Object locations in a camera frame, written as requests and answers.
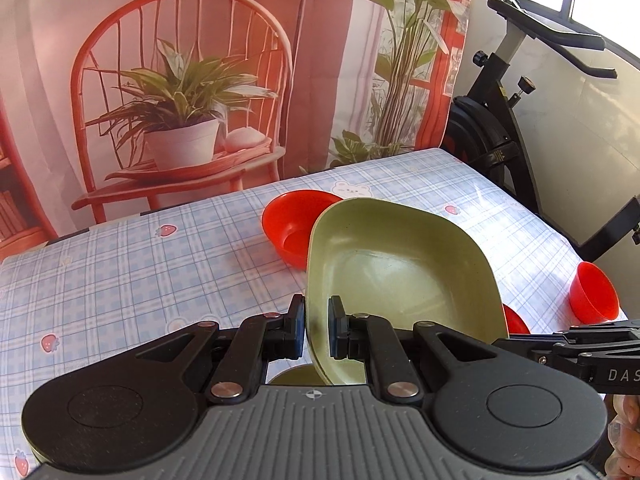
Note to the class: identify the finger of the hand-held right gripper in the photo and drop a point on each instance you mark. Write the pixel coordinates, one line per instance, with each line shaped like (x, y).
(560, 347)

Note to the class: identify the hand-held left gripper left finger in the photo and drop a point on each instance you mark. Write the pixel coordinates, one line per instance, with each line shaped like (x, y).
(298, 327)

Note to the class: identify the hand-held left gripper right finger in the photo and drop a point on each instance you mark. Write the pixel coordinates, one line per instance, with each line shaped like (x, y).
(336, 331)

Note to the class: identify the green square plate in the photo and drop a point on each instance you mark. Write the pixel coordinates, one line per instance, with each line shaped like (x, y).
(400, 270)

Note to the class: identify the person's right hand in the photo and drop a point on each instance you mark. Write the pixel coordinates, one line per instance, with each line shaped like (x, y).
(625, 435)

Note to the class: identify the red plastic bowl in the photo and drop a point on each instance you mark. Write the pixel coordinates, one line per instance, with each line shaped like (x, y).
(595, 292)
(516, 321)
(295, 230)

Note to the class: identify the checkered tablecloth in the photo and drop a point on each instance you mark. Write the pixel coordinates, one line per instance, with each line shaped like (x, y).
(125, 270)

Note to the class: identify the black exercise bike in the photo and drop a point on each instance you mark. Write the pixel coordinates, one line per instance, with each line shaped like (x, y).
(505, 125)

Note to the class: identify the printed backdrop cloth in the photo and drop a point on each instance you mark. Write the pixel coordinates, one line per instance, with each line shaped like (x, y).
(200, 85)

